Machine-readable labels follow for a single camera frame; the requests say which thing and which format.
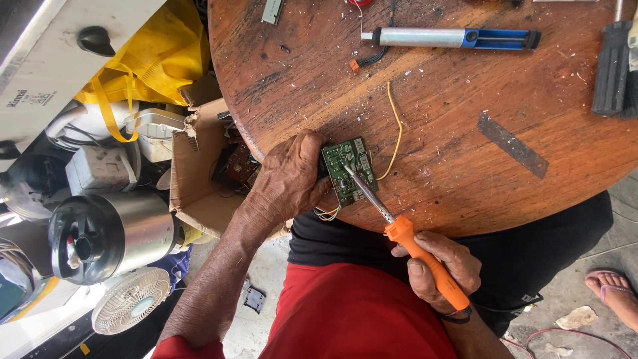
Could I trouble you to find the person's right hand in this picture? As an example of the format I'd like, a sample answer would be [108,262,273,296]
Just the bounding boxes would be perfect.
[391,230,482,316]

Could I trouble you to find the person's left hand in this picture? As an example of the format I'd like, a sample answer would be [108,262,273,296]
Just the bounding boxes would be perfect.
[234,129,333,241]

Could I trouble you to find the orange soldering iron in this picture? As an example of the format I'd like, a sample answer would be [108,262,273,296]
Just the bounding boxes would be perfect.
[343,165,473,313]

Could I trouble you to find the green circuit board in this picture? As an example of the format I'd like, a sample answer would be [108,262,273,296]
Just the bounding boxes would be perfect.
[320,137,379,209]

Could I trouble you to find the brown circuit board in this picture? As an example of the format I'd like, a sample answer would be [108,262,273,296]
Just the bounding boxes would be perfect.
[213,142,263,194]

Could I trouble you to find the person's black shorts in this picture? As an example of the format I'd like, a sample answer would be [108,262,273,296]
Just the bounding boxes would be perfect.
[287,191,615,339]

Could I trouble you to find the torn cardboard box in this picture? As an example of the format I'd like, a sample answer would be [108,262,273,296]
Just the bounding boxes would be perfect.
[169,97,296,241]

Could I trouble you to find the person's red shirt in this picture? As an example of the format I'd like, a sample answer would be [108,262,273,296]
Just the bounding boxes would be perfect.
[152,262,460,359]

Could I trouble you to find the small black square part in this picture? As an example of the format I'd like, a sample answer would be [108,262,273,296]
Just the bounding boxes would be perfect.
[243,286,267,315]

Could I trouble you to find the paper scrap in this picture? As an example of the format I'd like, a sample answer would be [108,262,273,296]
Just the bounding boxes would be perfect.
[555,305,599,331]

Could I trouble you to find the white plastic device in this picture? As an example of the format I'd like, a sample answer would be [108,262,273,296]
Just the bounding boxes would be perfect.
[124,108,187,164]

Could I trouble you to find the flat grey metal strip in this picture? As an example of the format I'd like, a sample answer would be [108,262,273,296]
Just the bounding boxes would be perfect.
[477,110,550,180]

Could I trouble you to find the pink sandal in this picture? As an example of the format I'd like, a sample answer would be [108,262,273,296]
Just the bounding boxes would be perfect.
[584,269,638,306]

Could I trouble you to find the stainless steel pot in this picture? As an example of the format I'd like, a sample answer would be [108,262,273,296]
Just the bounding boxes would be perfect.
[48,191,181,287]

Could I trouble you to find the small grey metal piece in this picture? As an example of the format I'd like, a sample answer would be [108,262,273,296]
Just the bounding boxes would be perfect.
[261,0,285,26]

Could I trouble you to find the yellow plastic bag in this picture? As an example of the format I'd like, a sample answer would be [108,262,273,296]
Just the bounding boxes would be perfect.
[74,0,211,144]

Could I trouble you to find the grey electrical box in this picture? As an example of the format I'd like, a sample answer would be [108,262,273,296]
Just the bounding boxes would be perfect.
[65,145,139,196]

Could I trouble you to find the small white fan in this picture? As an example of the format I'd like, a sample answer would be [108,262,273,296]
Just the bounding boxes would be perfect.
[91,266,171,336]

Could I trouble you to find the silver blue desoldering pump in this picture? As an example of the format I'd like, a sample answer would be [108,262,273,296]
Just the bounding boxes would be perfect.
[360,26,542,51]

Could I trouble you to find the black brush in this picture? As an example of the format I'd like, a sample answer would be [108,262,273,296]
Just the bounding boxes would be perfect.
[591,20,638,120]

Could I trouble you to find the white appliance casing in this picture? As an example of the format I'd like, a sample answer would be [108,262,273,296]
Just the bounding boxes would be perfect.
[0,0,168,161]

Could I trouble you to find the black cord strap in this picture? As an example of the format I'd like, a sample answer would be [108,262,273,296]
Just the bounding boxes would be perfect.
[438,305,473,325]

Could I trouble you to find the coloured wires of circuit board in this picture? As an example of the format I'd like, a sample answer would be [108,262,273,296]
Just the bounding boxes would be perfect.
[313,203,343,222]

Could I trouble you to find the yellow wire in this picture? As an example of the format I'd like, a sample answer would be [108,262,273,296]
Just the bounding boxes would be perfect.
[376,81,403,181]

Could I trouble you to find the red cable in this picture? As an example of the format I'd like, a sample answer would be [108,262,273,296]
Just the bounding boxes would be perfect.
[500,327,634,359]

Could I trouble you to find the black wires with orange connector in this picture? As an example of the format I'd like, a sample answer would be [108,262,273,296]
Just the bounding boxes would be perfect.
[348,0,398,74]

